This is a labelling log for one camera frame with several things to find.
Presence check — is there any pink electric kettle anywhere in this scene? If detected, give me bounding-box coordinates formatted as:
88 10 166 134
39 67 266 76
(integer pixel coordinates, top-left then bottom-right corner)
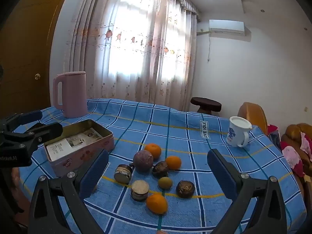
53 71 88 119

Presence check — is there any orange tangerine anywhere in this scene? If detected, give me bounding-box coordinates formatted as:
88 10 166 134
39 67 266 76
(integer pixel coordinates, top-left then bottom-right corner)
146 194 168 215
166 155 182 170
144 143 162 160

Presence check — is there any sheer floral curtain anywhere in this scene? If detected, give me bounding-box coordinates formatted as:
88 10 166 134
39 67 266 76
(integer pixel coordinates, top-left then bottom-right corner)
65 0 202 111

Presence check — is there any dark brown fruit piece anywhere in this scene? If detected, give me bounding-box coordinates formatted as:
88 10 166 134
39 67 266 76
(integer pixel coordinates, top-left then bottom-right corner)
131 180 150 202
152 161 169 178
114 164 133 184
176 180 195 199

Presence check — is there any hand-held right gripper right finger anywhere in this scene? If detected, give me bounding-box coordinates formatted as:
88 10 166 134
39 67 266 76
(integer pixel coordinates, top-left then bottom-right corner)
207 148 287 234

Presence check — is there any blue checked tablecloth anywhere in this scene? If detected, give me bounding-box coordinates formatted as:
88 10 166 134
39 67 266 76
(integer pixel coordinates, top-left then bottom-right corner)
18 99 307 234

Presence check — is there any dark round wooden stool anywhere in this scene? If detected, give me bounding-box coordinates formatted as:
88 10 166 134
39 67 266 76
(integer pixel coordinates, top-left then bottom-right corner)
191 97 222 114

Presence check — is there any air conditioner cord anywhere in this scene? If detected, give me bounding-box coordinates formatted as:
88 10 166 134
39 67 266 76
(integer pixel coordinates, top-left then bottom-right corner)
197 29 211 62

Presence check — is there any brown sofa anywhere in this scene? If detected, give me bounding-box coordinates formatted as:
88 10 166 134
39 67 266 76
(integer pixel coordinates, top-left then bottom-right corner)
280 123 312 184

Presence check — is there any purple round passion fruit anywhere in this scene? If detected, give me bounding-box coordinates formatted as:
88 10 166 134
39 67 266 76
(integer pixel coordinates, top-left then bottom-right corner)
133 150 154 172

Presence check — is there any white wall air conditioner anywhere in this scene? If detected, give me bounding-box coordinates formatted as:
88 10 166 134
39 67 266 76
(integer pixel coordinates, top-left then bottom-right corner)
209 19 245 35

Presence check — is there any pink metal tin box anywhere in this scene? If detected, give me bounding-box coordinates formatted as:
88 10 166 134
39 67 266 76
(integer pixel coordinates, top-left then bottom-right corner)
44 119 115 177

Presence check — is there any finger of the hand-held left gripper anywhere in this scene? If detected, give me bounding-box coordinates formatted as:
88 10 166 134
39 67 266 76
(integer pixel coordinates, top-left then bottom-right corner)
0 110 43 133
0 122 63 152

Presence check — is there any pink cloth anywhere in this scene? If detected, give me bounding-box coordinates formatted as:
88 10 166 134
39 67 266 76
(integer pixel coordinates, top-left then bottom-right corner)
281 146 305 177
300 132 312 162

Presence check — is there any printed paper card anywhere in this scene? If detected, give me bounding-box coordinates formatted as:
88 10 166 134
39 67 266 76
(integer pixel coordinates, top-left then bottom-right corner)
46 128 103 162

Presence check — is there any brown wooden door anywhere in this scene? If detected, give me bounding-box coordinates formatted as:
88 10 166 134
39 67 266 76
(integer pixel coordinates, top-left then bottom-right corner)
0 0 65 118

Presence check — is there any white mug blue print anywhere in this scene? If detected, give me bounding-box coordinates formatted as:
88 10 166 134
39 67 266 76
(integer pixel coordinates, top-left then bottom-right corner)
226 116 252 148

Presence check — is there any small green round fruit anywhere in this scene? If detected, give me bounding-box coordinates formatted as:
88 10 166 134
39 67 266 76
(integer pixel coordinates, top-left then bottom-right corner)
158 177 173 190

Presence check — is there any red pink bag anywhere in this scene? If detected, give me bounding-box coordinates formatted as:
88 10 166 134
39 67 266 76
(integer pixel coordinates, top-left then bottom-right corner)
267 124 281 148

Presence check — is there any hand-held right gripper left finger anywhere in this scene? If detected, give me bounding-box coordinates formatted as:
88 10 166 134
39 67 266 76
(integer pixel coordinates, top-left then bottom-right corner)
29 149 109 234

